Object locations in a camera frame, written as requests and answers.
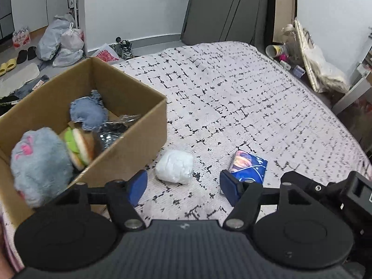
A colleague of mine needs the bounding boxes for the black plastic packet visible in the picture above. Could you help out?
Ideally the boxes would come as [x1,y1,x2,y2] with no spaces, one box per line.
[92,114,143,152]

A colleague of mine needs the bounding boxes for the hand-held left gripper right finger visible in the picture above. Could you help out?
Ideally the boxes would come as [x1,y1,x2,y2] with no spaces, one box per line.
[219,170,313,230]

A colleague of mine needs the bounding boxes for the blue jeans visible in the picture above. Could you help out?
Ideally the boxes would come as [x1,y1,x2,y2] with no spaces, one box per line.
[13,74,50,100]

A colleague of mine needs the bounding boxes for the black-framed brown board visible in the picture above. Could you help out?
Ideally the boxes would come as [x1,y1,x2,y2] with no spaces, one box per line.
[267,0,299,47]

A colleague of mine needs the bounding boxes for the pack of water bottles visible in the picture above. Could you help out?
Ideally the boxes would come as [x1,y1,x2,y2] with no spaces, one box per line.
[12,26,31,50]

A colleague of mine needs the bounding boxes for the pair of yellow slippers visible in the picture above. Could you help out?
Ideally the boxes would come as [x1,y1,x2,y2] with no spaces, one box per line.
[0,58,16,76]

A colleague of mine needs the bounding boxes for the pair of sneakers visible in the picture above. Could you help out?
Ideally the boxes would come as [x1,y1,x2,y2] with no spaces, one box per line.
[109,36,135,60]

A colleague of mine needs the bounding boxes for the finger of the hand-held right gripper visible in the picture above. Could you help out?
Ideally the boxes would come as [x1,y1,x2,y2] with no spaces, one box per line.
[281,171,348,202]

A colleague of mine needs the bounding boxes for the white pole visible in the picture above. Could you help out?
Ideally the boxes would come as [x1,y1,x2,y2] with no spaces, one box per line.
[72,0,81,30]

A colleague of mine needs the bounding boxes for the brown cardboard box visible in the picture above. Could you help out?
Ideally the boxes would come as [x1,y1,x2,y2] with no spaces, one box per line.
[0,56,168,231]

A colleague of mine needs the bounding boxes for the white floor mat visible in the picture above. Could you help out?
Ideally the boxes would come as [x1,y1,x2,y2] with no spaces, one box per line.
[0,63,40,98]

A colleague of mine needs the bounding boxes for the dark grey door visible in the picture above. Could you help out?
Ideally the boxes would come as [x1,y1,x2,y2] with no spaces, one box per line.
[181,0,270,47]

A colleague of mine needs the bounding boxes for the small pale blue box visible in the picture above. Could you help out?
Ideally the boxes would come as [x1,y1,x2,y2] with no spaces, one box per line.
[291,64,306,78]

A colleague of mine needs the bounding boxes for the white plastic bag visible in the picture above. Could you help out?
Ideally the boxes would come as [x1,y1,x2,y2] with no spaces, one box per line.
[60,28,85,52]
[155,149,194,185]

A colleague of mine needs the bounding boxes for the pair of black slippers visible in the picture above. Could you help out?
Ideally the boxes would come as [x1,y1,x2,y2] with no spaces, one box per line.
[16,46,37,65]

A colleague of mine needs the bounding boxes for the white tied plastic bag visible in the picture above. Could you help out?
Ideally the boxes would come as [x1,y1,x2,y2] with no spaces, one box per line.
[60,28,85,52]

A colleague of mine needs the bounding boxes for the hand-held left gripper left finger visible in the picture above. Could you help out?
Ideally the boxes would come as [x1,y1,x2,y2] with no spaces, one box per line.
[52,170,149,231]

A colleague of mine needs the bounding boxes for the grey-blue fluffy plush toy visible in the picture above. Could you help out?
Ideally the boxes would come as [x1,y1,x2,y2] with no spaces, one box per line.
[11,127,74,209]

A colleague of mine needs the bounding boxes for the white and grey cabinets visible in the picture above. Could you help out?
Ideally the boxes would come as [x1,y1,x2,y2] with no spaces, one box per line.
[0,0,80,40]

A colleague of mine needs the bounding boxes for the cream tote bag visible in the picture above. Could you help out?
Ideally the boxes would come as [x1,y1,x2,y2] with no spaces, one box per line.
[293,18,352,94]

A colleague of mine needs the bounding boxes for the burger plush toy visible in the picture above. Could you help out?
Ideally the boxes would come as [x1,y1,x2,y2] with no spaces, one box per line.
[60,126,97,171]

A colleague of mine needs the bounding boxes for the red patterned bag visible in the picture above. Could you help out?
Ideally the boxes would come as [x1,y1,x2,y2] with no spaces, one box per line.
[90,43,123,63]

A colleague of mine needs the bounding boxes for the pale plastic bag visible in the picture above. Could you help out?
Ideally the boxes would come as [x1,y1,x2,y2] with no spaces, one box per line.
[52,48,84,68]

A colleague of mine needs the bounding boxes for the grey plastic bag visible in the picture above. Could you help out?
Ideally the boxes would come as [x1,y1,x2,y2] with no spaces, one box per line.
[36,13,75,62]

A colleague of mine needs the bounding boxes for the paper cup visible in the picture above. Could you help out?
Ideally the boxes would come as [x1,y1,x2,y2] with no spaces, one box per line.
[265,44,283,59]

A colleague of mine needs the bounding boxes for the white black-patterned blanket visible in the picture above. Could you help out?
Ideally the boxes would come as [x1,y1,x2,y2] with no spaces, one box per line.
[12,41,371,271]

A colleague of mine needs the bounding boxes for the blue denim plush toy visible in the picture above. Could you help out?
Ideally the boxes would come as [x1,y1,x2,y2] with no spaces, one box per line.
[69,90,109,130]

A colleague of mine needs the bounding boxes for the clear glass jar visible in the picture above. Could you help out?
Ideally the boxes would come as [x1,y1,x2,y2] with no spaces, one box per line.
[281,24,297,53]

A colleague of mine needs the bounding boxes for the blue tissue packet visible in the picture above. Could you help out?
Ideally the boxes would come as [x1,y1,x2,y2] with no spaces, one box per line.
[229,149,268,185]

